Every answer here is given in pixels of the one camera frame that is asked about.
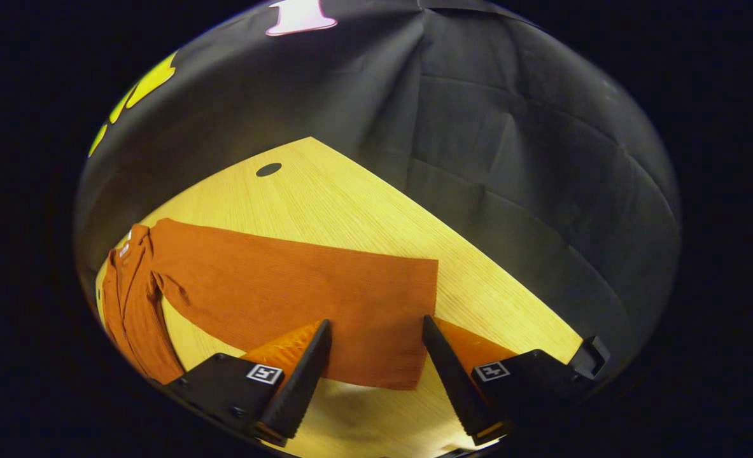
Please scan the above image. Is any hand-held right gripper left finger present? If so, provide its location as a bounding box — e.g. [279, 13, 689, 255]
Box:
[163, 319, 332, 447]

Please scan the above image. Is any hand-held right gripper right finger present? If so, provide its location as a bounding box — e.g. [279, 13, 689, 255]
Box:
[422, 314, 584, 446]

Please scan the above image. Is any rust orange button shirt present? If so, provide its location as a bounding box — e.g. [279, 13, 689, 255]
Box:
[99, 218, 439, 391]

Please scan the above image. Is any black backdrop cloth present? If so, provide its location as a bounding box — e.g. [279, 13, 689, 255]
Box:
[74, 0, 681, 382]

